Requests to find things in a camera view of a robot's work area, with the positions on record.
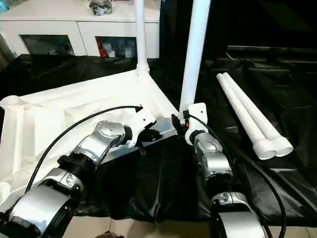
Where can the white plastic table leg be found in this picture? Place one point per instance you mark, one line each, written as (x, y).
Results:
(194, 54)
(245, 119)
(252, 104)
(141, 37)

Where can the white plastic table top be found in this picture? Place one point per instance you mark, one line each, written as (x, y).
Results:
(62, 111)

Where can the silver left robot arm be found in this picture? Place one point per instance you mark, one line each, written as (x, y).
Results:
(86, 148)

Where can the black glossy mat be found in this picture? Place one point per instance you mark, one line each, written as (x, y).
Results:
(161, 178)

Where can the dark robot foot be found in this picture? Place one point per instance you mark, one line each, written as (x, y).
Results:
(107, 235)

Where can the long black bar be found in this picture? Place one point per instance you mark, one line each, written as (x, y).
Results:
(272, 49)

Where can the white cabinet with glass doors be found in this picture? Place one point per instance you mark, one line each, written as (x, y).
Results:
(74, 27)

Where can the grey curtain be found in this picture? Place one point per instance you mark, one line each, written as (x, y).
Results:
(5, 54)

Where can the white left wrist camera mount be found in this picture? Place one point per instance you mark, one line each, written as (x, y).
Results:
(141, 121)

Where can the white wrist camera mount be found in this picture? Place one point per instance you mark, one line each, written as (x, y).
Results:
(198, 114)
(141, 121)

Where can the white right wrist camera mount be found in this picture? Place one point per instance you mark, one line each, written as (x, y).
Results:
(198, 114)

